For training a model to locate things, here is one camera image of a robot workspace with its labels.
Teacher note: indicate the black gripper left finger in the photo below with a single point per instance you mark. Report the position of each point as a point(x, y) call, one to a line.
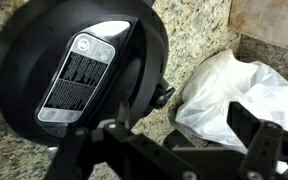
point(72, 153)

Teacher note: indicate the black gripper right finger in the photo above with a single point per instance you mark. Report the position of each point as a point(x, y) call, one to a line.
point(244, 123)

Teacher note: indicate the black rice cooker lid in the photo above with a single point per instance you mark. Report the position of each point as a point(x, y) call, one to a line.
point(34, 66)

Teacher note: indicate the white plastic bag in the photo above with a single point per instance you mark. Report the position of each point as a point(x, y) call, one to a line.
point(217, 100)

